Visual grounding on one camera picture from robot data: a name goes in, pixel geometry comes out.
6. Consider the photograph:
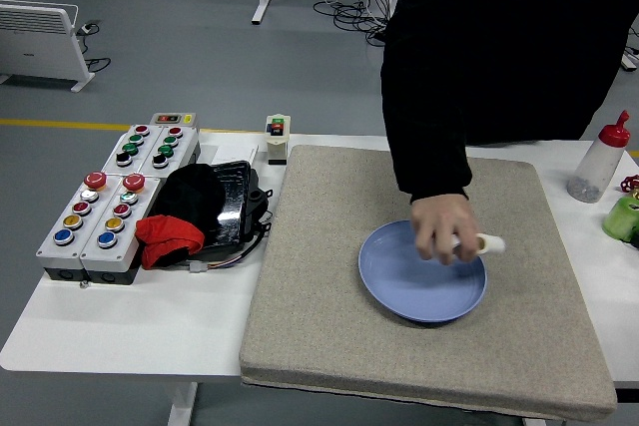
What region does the person's right hand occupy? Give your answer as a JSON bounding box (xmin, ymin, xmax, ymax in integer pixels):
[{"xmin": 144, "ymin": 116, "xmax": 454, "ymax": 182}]
[{"xmin": 409, "ymin": 191, "xmax": 486, "ymax": 266}]

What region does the white tee pipe metal nut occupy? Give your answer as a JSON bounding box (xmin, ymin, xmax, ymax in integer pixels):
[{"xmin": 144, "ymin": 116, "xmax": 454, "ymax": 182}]
[{"xmin": 448, "ymin": 233, "xmax": 507, "ymax": 255}]

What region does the blue round plate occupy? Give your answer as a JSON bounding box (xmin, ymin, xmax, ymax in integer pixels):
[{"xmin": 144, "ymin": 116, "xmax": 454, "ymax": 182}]
[{"xmin": 357, "ymin": 219, "xmax": 488, "ymax": 325}]

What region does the grey-brown mat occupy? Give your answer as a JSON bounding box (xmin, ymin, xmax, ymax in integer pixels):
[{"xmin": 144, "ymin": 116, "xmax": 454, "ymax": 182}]
[{"xmin": 238, "ymin": 144, "xmax": 619, "ymax": 422}]

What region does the clear squeeze bottle red cap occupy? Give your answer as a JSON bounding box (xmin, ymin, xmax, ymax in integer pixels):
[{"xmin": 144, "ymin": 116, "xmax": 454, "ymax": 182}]
[{"xmin": 566, "ymin": 110, "xmax": 632, "ymax": 205}]

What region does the green cylindrical part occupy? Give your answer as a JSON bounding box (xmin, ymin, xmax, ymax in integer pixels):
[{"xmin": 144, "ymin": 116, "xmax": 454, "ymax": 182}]
[{"xmin": 601, "ymin": 195, "xmax": 639, "ymax": 243}]

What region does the person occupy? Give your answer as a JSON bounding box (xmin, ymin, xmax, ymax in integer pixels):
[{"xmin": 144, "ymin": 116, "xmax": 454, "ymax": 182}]
[{"xmin": 380, "ymin": 0, "xmax": 639, "ymax": 266}]

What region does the white paper sheet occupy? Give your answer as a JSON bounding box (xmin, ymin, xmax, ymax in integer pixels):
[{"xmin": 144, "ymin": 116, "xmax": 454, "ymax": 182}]
[{"xmin": 199, "ymin": 143, "xmax": 260, "ymax": 168}]

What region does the white desk foot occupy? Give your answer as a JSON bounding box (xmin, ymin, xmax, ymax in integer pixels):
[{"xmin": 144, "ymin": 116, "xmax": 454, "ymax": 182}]
[{"xmin": 620, "ymin": 45, "xmax": 639, "ymax": 74}]

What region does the black cloth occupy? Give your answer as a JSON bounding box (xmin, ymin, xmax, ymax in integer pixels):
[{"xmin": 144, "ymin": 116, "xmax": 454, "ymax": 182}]
[{"xmin": 149, "ymin": 163, "xmax": 227, "ymax": 247}]

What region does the red cloth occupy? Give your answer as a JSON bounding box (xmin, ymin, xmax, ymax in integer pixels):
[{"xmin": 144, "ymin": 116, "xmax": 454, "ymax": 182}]
[{"xmin": 135, "ymin": 214, "xmax": 207, "ymax": 270}]

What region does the grey four-button control box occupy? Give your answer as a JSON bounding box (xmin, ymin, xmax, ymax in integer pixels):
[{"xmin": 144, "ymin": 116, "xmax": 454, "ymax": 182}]
[
  {"xmin": 137, "ymin": 125, "xmax": 202, "ymax": 179},
  {"xmin": 101, "ymin": 124, "xmax": 164, "ymax": 177}
]

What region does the white table leg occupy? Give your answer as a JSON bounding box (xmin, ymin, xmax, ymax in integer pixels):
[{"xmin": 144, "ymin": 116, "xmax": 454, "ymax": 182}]
[{"xmin": 167, "ymin": 381, "xmax": 199, "ymax": 426}]

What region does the grey five-button control box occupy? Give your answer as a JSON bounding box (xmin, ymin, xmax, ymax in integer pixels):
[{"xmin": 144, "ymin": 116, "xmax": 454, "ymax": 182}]
[
  {"xmin": 79, "ymin": 173, "xmax": 164, "ymax": 286},
  {"xmin": 35, "ymin": 171, "xmax": 119, "ymax": 281}
]

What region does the white panel heater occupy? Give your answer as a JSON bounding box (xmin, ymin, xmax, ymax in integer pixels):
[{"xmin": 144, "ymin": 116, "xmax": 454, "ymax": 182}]
[{"xmin": 0, "ymin": 0, "xmax": 96, "ymax": 94}]

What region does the white red-green switch box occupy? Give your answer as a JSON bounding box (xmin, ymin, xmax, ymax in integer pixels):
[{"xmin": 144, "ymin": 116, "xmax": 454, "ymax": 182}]
[{"xmin": 265, "ymin": 114, "xmax": 293, "ymax": 167}]

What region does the wire harness white connector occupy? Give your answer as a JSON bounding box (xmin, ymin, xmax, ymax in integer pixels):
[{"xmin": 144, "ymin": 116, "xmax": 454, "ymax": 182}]
[{"xmin": 187, "ymin": 218, "xmax": 274, "ymax": 275}]

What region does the small grey switch panel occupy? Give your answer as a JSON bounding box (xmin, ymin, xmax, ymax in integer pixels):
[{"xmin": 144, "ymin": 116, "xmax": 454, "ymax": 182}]
[{"xmin": 150, "ymin": 112, "xmax": 198, "ymax": 128}]

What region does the heater plug and cord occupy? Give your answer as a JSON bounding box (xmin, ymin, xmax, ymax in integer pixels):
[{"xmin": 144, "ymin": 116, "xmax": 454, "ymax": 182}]
[{"xmin": 77, "ymin": 20, "xmax": 113, "ymax": 74}]

